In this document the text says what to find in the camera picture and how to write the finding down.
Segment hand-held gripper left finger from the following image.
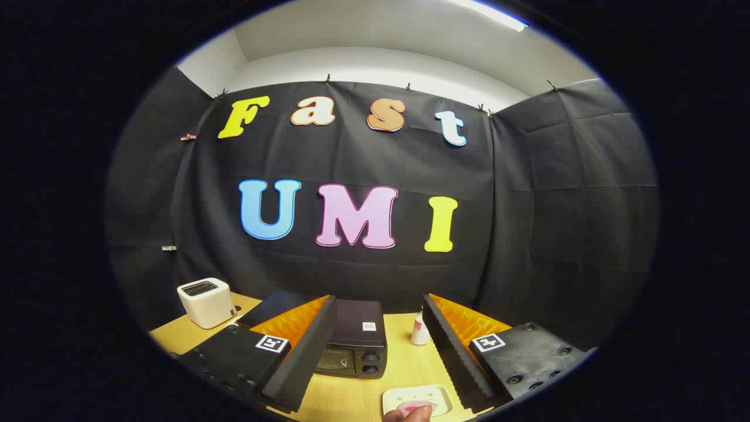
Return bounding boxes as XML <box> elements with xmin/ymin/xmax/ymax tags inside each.
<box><xmin>176</xmin><ymin>295</ymin><xmax>339</xmax><ymax>414</ymax></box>

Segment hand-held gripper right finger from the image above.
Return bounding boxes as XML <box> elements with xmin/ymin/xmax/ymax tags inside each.
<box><xmin>422</xmin><ymin>293</ymin><xmax>589</xmax><ymax>414</ymax></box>

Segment cream square plate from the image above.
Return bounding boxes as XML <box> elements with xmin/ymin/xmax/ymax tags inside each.
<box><xmin>382</xmin><ymin>384</ymin><xmax>455</xmax><ymax>418</ymax></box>

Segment black toaster oven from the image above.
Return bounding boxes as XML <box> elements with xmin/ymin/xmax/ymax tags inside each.
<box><xmin>237</xmin><ymin>290</ymin><xmax>388</xmax><ymax>380</ymax></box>

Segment white slot toaster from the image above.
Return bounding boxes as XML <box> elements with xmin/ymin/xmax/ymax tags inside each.
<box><xmin>177</xmin><ymin>277</ymin><xmax>237</xmax><ymax>329</ymax></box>

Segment clear bottle pink label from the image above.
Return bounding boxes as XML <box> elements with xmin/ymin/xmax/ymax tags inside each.
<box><xmin>411</xmin><ymin>311</ymin><xmax>431</xmax><ymax>346</ymax></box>

